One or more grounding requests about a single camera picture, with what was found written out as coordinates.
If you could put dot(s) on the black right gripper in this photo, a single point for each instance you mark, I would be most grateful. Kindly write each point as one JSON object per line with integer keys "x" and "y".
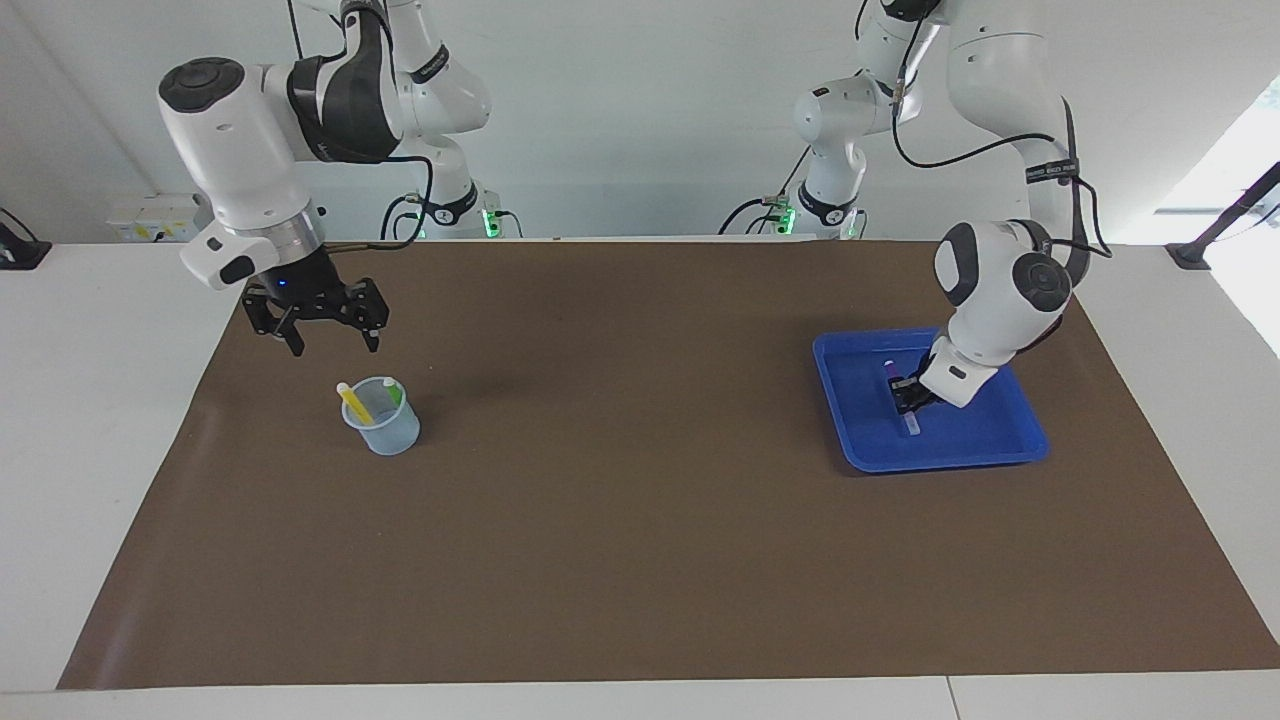
{"x": 300, "y": 285}

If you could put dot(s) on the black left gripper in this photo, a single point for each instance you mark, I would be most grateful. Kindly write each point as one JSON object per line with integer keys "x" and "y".
{"x": 925, "y": 385}

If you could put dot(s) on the purple pen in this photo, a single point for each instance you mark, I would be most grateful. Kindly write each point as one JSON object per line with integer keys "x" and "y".
{"x": 913, "y": 427}

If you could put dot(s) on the yellow pen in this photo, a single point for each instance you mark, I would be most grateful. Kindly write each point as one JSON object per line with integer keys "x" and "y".
{"x": 350, "y": 398}

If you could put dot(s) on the green pen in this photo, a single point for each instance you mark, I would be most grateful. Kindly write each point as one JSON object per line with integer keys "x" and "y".
{"x": 394, "y": 392}

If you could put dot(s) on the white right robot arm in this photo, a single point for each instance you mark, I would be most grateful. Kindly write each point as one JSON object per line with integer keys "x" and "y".
{"x": 250, "y": 150}

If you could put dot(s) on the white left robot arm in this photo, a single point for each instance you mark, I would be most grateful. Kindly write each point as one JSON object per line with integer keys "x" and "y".
{"x": 990, "y": 300}

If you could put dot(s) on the blue plastic tray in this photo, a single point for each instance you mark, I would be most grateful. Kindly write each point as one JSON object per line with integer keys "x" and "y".
{"x": 990, "y": 440}

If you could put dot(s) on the translucent plastic cup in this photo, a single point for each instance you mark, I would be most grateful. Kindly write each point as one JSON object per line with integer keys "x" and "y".
{"x": 390, "y": 435}

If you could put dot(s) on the brown table mat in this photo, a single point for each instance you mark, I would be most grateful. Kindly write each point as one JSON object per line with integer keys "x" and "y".
{"x": 640, "y": 520}

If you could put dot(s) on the black table clamp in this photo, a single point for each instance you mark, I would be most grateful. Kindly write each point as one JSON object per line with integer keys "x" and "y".
{"x": 25, "y": 255}

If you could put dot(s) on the black stand with pole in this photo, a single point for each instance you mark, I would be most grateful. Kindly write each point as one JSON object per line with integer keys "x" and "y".
{"x": 1190, "y": 255}

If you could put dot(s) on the white wall socket box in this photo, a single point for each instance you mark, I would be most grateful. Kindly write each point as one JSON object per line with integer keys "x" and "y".
{"x": 140, "y": 225}

